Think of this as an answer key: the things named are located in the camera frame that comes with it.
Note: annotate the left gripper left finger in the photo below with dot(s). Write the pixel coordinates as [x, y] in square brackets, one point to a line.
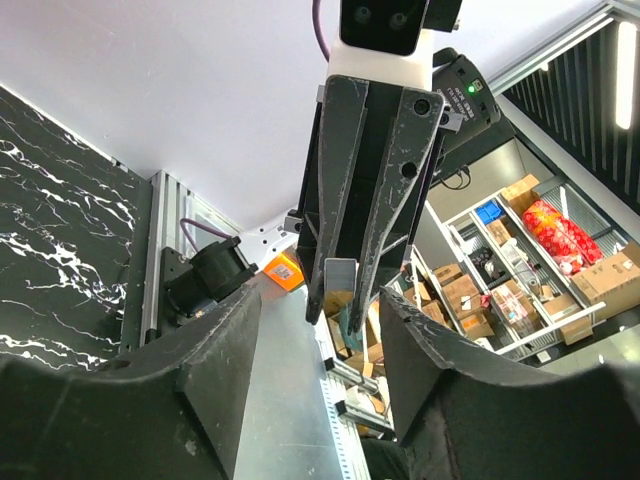
[172, 409]

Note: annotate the aluminium frame rail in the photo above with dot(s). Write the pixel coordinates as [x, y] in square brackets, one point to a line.
[163, 201]

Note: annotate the orange small box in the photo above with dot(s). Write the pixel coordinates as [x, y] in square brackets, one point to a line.
[285, 272]

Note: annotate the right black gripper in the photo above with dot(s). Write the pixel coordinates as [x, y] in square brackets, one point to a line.
[366, 166]

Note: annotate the metal storage shelf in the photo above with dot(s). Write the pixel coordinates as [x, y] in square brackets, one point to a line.
[533, 271]

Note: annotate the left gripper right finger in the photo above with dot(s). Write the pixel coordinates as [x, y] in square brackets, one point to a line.
[463, 412]

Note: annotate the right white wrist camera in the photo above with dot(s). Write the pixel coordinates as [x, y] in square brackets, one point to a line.
[389, 42]

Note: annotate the silver staple strip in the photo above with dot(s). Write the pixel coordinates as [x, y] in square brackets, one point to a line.
[340, 275]

